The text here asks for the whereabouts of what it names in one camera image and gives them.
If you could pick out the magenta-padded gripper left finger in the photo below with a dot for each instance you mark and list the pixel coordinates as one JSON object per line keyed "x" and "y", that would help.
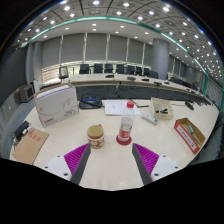
{"x": 58, "y": 166}

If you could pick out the flat round red coaster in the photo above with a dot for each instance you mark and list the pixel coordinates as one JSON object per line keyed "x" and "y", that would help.
{"x": 123, "y": 142}

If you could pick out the grey CRT monitor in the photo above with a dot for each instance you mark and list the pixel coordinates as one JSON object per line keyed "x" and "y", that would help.
{"x": 26, "y": 93}

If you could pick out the row of black office chairs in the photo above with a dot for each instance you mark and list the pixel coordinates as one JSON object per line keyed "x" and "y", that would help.
{"x": 98, "y": 68}

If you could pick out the long curved conference desk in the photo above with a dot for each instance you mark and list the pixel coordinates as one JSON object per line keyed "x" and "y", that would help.
{"x": 96, "y": 79}

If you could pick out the brown paper envelope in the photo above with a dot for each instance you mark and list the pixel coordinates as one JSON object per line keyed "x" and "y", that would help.
{"x": 30, "y": 145}

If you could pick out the white paper sheet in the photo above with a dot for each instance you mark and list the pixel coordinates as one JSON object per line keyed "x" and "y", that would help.
{"x": 113, "y": 107}

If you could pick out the black electronic device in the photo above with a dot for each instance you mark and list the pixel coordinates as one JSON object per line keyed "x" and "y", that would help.
{"x": 20, "y": 130}

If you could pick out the group of ceiling lights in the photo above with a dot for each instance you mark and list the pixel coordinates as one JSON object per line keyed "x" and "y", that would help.
{"x": 96, "y": 2}

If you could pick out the red and cream mug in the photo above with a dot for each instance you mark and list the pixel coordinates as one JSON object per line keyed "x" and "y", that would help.
{"x": 96, "y": 136}

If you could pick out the open red-sided cardboard box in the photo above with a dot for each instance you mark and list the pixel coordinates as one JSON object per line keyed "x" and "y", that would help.
{"x": 182, "y": 130}

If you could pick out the white paper ream box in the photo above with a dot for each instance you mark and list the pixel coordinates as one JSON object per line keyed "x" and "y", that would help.
{"x": 56, "y": 106}

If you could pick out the small beige open box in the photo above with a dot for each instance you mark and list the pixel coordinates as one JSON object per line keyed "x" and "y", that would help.
{"x": 162, "y": 103}

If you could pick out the black stapler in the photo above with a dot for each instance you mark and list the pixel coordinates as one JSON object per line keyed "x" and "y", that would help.
{"x": 162, "y": 111}

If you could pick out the white remote control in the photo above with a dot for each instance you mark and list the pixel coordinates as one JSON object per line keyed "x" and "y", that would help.
{"x": 149, "y": 118}

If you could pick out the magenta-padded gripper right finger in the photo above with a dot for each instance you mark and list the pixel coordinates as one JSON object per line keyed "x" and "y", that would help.
{"x": 165, "y": 165}

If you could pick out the clear red-capped water bottle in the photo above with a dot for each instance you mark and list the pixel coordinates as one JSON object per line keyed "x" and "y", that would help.
{"x": 126, "y": 125}

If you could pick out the black desk microphone unit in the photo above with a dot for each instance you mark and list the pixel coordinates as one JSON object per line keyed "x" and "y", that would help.
{"x": 189, "y": 105}

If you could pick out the black desk phone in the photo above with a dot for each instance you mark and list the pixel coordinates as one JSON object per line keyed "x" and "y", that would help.
{"x": 90, "y": 102}

